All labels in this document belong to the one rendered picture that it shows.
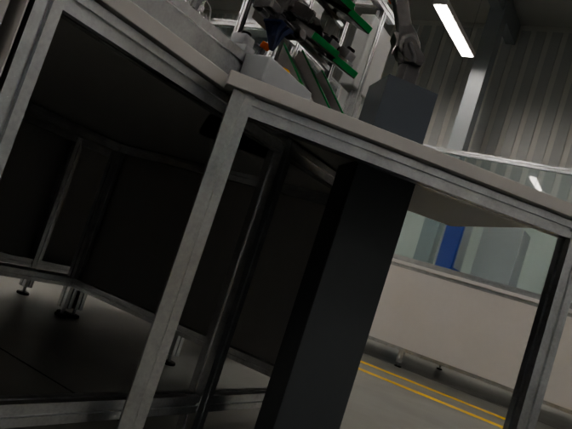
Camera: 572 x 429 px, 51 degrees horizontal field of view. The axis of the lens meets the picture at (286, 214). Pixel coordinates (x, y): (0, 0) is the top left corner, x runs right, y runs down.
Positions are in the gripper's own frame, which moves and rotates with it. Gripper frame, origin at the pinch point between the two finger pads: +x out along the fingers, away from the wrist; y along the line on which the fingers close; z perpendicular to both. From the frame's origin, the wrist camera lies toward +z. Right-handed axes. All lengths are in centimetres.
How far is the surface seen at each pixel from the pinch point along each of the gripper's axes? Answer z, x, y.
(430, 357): -47, 92, 398
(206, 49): 7.9, 18.1, -31.3
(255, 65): 11.9, 15.5, -19.1
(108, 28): 14, 28, -61
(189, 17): 8.0, 14.8, -38.8
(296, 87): 15.0, 14.6, -5.6
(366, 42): -61, -74, 158
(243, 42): -8.1, 3.0, -2.2
